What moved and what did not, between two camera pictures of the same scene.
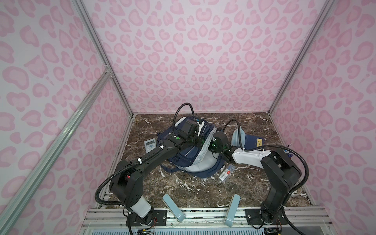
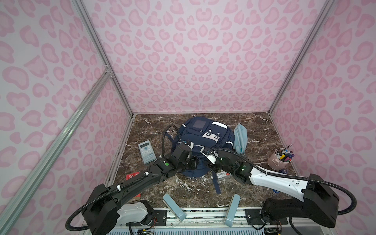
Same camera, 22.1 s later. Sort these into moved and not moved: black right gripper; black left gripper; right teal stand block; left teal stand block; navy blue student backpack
Moved: navy blue student backpack; black left gripper; black right gripper
Not moved: right teal stand block; left teal stand block
